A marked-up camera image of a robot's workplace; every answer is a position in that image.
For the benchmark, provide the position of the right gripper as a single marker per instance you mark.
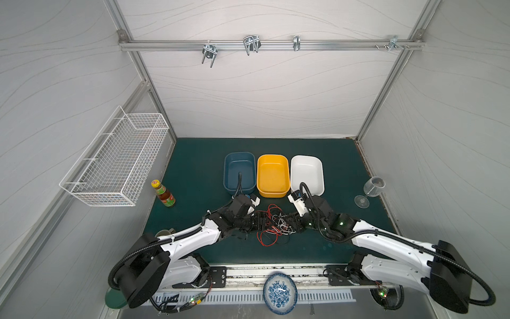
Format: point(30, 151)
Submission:
point(301, 219)

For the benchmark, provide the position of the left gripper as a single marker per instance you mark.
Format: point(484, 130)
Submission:
point(250, 220)

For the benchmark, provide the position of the sauce bottle yellow cap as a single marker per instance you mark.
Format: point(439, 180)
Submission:
point(164, 195)

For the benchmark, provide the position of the white wire basket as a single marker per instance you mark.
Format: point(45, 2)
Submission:
point(113, 168)

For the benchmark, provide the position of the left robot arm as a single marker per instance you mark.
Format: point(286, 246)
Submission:
point(159, 262)

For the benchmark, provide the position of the yellow plastic bin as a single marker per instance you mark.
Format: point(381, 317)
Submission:
point(273, 176)

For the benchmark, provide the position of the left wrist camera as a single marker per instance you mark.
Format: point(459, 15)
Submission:
point(255, 200)

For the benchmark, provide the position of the green round lid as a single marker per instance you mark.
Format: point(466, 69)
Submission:
point(114, 299)

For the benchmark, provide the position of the white plastic bin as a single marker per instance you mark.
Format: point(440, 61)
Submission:
point(307, 169)

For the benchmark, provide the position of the blue plastic bin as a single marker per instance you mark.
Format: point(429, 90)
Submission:
point(239, 164)

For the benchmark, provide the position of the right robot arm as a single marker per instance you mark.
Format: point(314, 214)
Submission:
point(435, 269)

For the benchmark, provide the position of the blue white patterned plate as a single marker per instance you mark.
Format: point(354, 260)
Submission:
point(280, 293)

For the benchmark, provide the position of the metal crossbar rail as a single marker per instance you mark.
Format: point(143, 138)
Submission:
point(257, 45)

